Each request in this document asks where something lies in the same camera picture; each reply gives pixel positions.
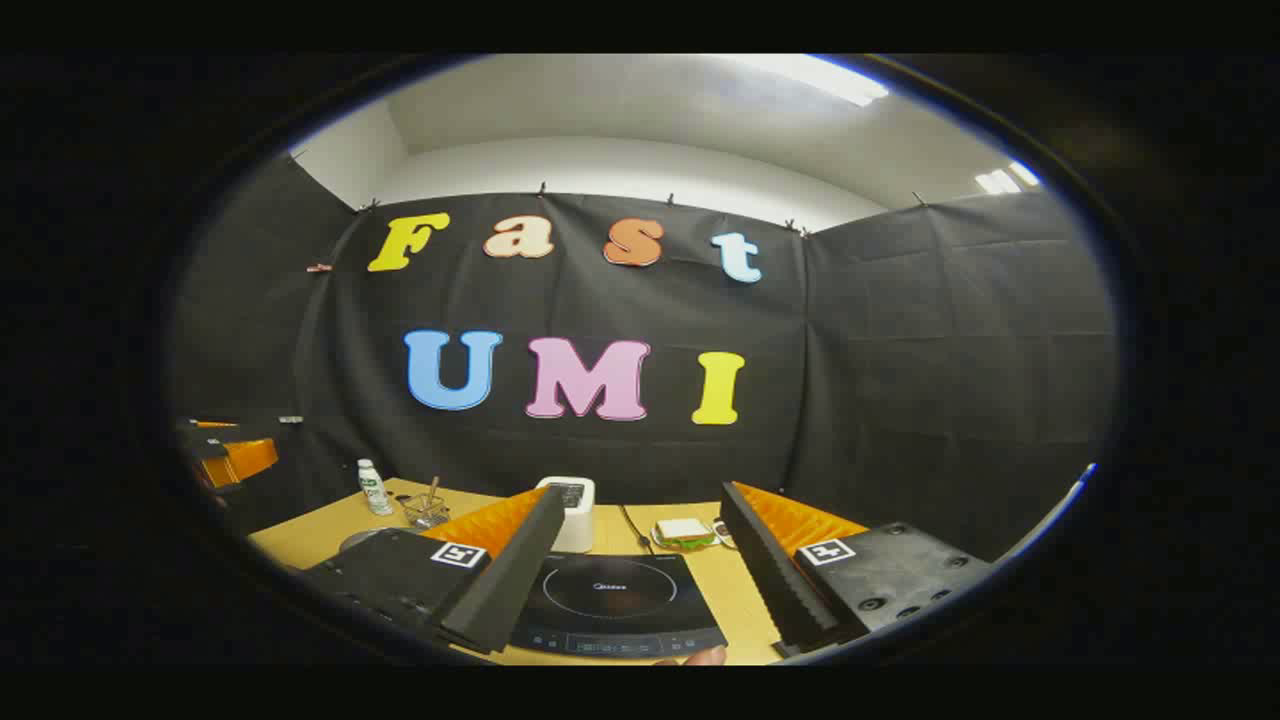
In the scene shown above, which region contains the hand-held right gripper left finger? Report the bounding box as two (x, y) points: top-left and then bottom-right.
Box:
(298, 485), (567, 656)

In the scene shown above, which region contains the white drink bottle green label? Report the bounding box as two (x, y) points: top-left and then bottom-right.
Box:
(357, 459), (394, 517)

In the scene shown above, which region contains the black power cable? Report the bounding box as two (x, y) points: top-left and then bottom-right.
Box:
(618, 504), (656, 556)

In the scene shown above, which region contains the black induction cooktop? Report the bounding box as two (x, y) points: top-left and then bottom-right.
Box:
(510, 552), (728, 658)

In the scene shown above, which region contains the ceiling light panel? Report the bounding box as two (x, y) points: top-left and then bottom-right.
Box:
(975, 160), (1041, 196)

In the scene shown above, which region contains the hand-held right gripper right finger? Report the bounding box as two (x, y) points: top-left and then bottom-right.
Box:
(718, 481), (997, 659)

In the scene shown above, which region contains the white toaster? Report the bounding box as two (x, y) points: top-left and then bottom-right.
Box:
(536, 476), (597, 554)

